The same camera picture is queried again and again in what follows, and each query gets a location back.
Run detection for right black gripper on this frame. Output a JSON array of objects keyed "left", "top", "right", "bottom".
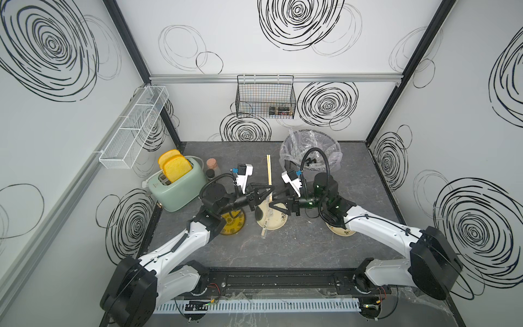
[{"left": 270, "top": 187, "right": 328, "bottom": 217}]

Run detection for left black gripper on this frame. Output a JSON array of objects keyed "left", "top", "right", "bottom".
[{"left": 217, "top": 184, "right": 272, "bottom": 218}]

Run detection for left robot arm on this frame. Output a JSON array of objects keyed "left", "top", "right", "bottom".
[{"left": 99, "top": 181, "right": 275, "bottom": 326}]

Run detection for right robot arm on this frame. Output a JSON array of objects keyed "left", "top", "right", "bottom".
[{"left": 270, "top": 170, "right": 463, "bottom": 301}]

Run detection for wrapped chopsticks on middle plate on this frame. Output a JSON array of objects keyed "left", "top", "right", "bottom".
[{"left": 261, "top": 213, "right": 270, "bottom": 239}]

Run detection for cream plate with black patch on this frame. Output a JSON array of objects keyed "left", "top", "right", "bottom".
[{"left": 255, "top": 200, "right": 288, "bottom": 230}]

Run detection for yellow patterned plate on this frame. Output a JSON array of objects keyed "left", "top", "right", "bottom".
[{"left": 220, "top": 209, "right": 246, "bottom": 236}]

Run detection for clear plastic bin liner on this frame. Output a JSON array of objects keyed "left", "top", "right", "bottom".
[{"left": 279, "top": 128, "right": 343, "bottom": 177}]

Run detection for cork topped glass bottle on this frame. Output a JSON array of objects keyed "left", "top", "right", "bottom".
[{"left": 206, "top": 158, "right": 221, "bottom": 177}]

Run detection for cream plate with red marks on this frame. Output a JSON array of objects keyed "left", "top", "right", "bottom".
[{"left": 326, "top": 223, "right": 355, "bottom": 237}]

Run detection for front yellow bread slice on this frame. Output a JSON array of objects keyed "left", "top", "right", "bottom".
[{"left": 163, "top": 155, "right": 193, "bottom": 183}]

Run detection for yellow bread slice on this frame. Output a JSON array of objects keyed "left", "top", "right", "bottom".
[
  {"left": 158, "top": 149, "right": 181, "bottom": 170},
  {"left": 163, "top": 155, "right": 193, "bottom": 183}
]

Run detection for mint green toaster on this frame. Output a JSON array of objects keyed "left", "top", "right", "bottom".
[{"left": 142, "top": 155, "right": 207, "bottom": 212}]

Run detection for back yellow bread slice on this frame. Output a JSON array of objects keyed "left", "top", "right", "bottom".
[{"left": 158, "top": 149, "right": 181, "bottom": 170}]

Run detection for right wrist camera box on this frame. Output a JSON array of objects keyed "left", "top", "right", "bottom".
[{"left": 281, "top": 170, "right": 302, "bottom": 198}]

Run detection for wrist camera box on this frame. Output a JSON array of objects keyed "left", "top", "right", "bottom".
[
  {"left": 232, "top": 163, "right": 253, "bottom": 194},
  {"left": 281, "top": 170, "right": 302, "bottom": 198}
]

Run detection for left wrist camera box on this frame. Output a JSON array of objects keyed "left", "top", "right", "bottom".
[{"left": 232, "top": 163, "right": 253, "bottom": 194}]

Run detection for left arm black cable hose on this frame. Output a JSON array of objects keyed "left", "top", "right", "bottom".
[{"left": 199, "top": 173, "right": 238, "bottom": 201}]

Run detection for black corrugated cable hose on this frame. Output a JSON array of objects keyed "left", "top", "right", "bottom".
[{"left": 300, "top": 147, "right": 331, "bottom": 189}]

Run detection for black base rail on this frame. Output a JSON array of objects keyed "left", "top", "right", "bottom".
[{"left": 175, "top": 267, "right": 444, "bottom": 297}]

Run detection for black wire wall basket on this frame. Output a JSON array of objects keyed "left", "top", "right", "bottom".
[{"left": 235, "top": 82, "right": 297, "bottom": 119}]

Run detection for white slotted cable duct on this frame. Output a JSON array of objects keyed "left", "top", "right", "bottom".
[{"left": 154, "top": 298, "right": 361, "bottom": 315}]

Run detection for aluminium wall rail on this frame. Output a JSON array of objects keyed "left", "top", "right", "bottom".
[{"left": 150, "top": 73, "right": 403, "bottom": 84}]

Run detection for white wire wall shelf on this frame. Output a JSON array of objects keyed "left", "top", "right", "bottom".
[{"left": 99, "top": 84, "right": 168, "bottom": 170}]

